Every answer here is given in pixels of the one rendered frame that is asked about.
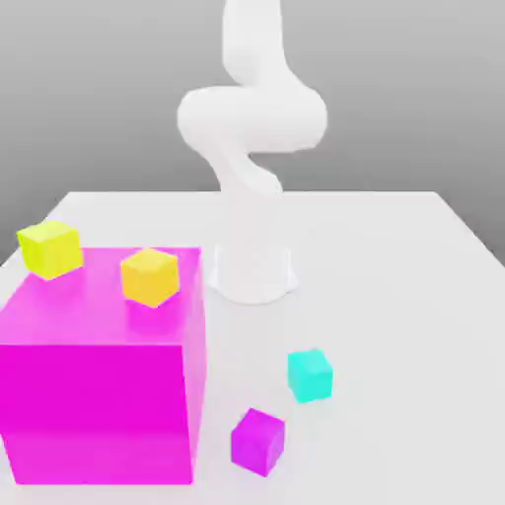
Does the small purple cube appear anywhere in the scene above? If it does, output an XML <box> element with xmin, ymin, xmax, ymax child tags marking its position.
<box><xmin>230</xmin><ymin>407</ymin><xmax>286</xmax><ymax>478</ymax></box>

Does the large magenta box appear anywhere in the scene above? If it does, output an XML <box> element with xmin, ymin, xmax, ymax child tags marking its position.
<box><xmin>0</xmin><ymin>247</ymin><xmax>208</xmax><ymax>486</ymax></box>

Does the small cyan cube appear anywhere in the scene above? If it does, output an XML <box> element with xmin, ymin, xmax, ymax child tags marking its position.
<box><xmin>286</xmin><ymin>347</ymin><xmax>334</xmax><ymax>404</ymax></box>

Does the small golden yellow cube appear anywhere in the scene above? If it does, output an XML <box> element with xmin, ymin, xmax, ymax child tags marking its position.
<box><xmin>119</xmin><ymin>247</ymin><xmax>181</xmax><ymax>310</ymax></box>

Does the small lime yellow cube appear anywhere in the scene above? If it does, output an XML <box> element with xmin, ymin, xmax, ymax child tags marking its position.
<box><xmin>16</xmin><ymin>219</ymin><xmax>84</xmax><ymax>282</ymax></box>

